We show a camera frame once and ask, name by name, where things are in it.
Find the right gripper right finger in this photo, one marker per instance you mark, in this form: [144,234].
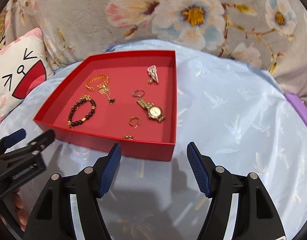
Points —
[231,194]

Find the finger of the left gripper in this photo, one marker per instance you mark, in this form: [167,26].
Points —
[14,138]
[36,146]

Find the gold twisted bangle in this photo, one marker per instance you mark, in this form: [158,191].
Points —
[103,82]

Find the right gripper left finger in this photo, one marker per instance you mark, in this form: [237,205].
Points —
[52,216]

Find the purple mat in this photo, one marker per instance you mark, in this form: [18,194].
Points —
[298,105]

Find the cat face pillow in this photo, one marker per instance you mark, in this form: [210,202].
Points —
[23,67]

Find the gold hoop earring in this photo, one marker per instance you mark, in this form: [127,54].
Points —
[134,122]

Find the light blue palm-print cloth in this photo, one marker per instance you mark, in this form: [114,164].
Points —
[239,117]

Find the left hand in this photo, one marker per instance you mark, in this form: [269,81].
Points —
[15,204]

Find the grey floral blanket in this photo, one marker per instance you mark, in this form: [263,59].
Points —
[268,34]

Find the red jewelry tray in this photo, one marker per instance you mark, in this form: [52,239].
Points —
[98,119]

